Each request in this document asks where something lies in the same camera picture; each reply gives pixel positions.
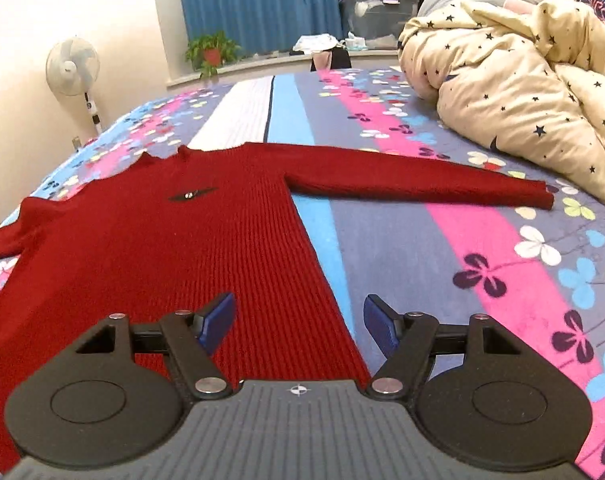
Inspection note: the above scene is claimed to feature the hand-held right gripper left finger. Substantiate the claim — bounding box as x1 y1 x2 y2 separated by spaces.
68 292 236 404

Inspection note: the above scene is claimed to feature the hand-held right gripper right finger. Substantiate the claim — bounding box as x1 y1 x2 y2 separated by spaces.
363 295 526 405

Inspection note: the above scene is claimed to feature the red knit sweater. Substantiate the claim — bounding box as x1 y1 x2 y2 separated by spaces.
0 142 555 476

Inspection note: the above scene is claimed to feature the floral striped bed sheet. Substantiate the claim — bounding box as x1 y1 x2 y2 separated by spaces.
0 64 605 480

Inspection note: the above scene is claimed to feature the potted green plant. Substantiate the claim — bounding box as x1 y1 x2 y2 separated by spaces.
184 31 241 79

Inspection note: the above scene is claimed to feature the star print cream duvet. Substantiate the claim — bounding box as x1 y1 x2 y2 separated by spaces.
399 0 605 215

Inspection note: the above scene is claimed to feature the white cloth bundle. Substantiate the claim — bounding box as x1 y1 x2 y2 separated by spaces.
292 33 339 55

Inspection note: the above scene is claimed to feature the white standing fan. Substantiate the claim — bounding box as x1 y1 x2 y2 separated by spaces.
45 35 104 137

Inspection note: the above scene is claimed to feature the clear plastic storage box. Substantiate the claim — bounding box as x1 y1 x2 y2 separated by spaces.
339 0 421 37

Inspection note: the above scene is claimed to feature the blue curtain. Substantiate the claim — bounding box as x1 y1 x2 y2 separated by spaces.
174 0 425 58

